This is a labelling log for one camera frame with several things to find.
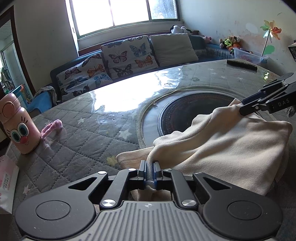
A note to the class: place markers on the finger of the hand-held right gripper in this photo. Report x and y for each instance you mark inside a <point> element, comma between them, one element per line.
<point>252,97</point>
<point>251,109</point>

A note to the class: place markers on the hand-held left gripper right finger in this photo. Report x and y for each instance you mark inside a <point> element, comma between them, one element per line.
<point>156,172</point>

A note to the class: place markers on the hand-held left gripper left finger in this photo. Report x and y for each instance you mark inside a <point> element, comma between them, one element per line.
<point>143,172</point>

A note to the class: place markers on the cream fleece garment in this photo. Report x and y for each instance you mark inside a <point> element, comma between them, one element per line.
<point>231,148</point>

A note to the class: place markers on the black remote control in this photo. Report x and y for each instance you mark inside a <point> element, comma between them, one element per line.
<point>241,64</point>

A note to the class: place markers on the clear plastic storage bin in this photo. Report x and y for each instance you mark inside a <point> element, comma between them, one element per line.
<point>249,56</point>

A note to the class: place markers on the brown plush toy pile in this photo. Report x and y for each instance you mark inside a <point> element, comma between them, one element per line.
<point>230,42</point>

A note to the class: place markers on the colourful pinwheel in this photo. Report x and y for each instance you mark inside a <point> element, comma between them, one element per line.
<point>271,30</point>

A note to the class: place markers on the pink plush toy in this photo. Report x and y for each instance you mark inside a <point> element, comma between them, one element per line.
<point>207,39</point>

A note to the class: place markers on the plain beige cushion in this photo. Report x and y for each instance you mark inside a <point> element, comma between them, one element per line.
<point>173,48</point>

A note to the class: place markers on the white plush toy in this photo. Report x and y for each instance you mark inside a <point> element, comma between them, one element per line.
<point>186,30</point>

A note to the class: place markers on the panda plush toy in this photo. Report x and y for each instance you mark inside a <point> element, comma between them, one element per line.
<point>176,29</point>

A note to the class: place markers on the butterfly print cushion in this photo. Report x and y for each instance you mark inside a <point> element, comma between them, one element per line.
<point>81,76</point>
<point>129,55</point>

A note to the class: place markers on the grey cloth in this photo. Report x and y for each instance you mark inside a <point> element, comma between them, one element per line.
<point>49,91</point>

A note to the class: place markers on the blue cloth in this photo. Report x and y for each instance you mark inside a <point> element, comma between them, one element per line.
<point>40,100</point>

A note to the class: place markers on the dark blue sofa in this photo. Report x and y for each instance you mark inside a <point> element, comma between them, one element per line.
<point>69,67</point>

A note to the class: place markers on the pink cartoon face bottle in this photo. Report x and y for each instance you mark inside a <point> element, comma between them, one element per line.
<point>19,127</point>

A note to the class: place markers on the white pink tissue box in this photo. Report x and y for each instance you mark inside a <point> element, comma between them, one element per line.
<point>7,180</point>

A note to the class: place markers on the blue toy cabinet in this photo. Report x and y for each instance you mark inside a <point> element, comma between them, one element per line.
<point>20,95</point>

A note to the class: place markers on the window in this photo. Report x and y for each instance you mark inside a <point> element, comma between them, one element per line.
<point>115,14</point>

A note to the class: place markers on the brown door frame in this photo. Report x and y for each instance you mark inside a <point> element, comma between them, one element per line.
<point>22,46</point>

